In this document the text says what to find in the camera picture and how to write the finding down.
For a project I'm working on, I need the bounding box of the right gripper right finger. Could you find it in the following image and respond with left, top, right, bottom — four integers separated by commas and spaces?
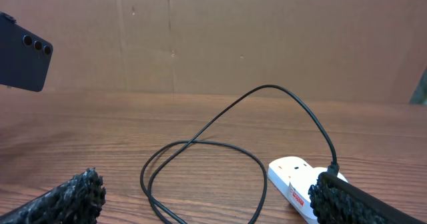
308, 172, 425, 224

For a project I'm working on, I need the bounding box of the blue Samsung Galaxy smartphone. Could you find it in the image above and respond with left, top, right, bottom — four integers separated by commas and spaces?
1, 12, 53, 92

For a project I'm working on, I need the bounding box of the black USB-C charging cable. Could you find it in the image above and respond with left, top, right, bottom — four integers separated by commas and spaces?
139, 84, 340, 224

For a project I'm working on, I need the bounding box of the white power strip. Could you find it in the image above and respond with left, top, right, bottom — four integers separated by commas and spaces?
267, 155, 350, 224

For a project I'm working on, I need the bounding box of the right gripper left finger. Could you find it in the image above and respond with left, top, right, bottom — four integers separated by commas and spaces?
1, 168, 106, 224

